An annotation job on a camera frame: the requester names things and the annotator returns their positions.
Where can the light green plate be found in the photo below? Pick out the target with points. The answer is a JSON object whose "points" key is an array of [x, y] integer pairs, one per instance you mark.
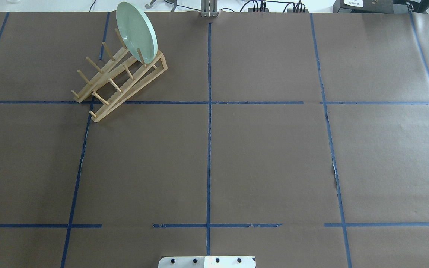
{"points": [[136, 31]]}

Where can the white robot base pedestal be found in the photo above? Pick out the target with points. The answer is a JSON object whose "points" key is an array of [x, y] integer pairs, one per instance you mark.
{"points": [[207, 262]]}

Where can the aluminium frame post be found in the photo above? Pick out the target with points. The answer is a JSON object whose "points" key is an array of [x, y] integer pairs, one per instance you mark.
{"points": [[209, 8]]}

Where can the wooden plate rack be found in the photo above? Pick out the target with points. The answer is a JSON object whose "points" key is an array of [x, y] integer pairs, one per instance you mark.
{"points": [[122, 77]]}

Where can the brown paper table cover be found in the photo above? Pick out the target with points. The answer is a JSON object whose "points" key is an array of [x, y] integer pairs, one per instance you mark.
{"points": [[300, 139]]}

